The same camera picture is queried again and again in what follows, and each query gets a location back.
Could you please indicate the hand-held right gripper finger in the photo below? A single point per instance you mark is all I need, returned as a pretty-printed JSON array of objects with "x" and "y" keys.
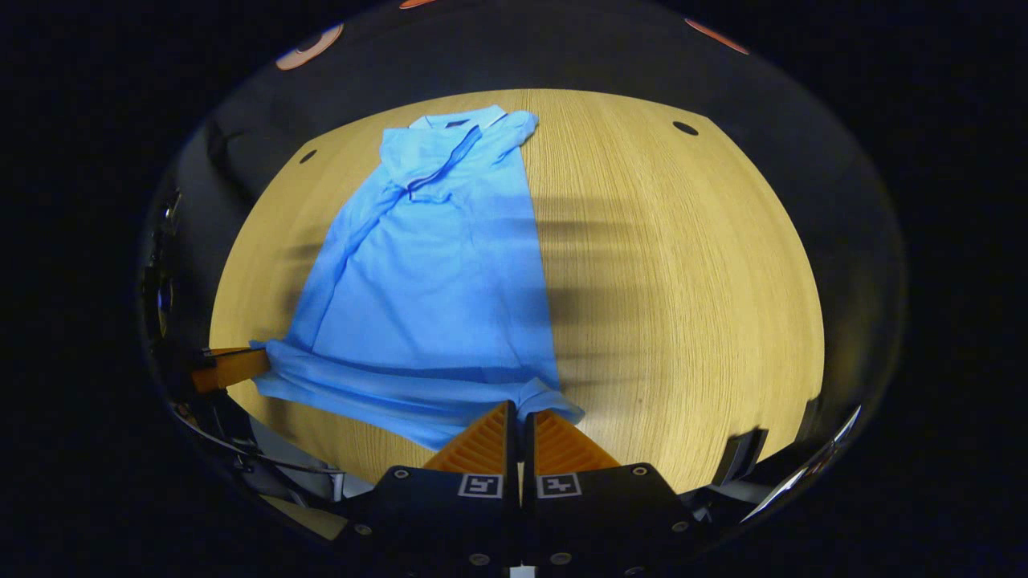
[
  {"x": 530, "y": 449},
  {"x": 512, "y": 449}
]

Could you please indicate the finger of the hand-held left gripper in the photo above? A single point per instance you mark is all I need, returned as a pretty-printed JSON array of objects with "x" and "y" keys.
[{"x": 237, "y": 368}]

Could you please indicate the light blue T-shirt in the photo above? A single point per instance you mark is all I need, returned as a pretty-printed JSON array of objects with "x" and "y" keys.
[{"x": 434, "y": 297}]

